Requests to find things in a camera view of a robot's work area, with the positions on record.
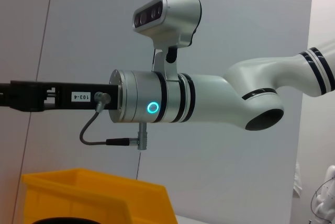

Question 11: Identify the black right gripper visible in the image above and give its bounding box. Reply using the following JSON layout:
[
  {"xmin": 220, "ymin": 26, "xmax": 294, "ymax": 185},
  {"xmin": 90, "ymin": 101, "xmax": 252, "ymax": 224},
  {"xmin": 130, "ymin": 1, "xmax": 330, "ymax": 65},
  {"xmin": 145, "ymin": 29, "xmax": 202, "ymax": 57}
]
[{"xmin": 0, "ymin": 80, "xmax": 120, "ymax": 113}]

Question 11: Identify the black mesh pen holder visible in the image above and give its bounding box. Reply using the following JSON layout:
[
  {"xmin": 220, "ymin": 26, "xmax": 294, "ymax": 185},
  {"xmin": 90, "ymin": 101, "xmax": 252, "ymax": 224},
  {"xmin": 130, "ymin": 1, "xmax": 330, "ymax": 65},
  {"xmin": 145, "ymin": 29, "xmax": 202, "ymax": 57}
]
[{"xmin": 31, "ymin": 217, "xmax": 102, "ymax": 224}]

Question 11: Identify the yellow plastic bin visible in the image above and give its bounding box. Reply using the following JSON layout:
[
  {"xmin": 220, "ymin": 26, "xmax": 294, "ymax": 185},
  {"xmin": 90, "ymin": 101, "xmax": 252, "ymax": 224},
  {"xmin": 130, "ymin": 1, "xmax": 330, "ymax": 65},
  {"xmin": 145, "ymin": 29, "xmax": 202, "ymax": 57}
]
[{"xmin": 21, "ymin": 167, "xmax": 178, "ymax": 224}]

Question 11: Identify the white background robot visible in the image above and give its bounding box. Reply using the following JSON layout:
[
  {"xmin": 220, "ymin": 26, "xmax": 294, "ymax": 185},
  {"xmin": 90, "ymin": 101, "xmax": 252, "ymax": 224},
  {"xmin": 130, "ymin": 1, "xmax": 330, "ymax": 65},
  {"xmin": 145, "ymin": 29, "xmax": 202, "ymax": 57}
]
[{"xmin": 310, "ymin": 165, "xmax": 335, "ymax": 224}]

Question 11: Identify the right gripper cable with plugs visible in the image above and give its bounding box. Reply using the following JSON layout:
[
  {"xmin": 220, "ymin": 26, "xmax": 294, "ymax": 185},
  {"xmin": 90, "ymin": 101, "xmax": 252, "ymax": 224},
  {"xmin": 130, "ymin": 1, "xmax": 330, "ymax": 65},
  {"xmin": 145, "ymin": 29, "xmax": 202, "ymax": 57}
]
[{"xmin": 79, "ymin": 92, "xmax": 149, "ymax": 151}]

